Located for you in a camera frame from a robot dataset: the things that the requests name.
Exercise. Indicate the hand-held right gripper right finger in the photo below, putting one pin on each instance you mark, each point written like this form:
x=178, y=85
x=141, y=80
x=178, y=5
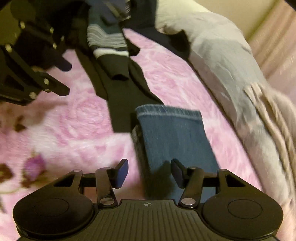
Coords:
x=178, y=173

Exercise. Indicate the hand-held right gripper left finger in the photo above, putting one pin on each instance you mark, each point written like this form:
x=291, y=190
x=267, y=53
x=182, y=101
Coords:
x=121, y=173

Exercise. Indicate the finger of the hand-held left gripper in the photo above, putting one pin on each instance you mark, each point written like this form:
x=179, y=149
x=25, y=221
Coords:
x=66, y=64
x=59, y=89

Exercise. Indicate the blue denim jeans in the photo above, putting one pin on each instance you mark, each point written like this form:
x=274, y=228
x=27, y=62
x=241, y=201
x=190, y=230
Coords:
x=171, y=139

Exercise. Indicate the pink floral blanket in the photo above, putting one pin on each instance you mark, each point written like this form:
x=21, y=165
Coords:
x=81, y=120

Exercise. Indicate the black striped sweater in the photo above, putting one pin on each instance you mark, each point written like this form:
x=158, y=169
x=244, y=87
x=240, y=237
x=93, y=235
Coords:
x=107, y=39

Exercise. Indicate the black pants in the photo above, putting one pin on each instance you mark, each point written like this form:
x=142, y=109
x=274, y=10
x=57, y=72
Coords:
x=124, y=97

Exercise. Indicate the navy jacket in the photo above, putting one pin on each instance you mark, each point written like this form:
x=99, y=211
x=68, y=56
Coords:
x=161, y=37

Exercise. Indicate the grey pillow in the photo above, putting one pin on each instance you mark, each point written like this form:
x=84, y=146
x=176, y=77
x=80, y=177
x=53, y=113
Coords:
x=219, y=58

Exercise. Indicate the pink curtain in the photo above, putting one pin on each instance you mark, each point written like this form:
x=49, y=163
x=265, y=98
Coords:
x=277, y=34

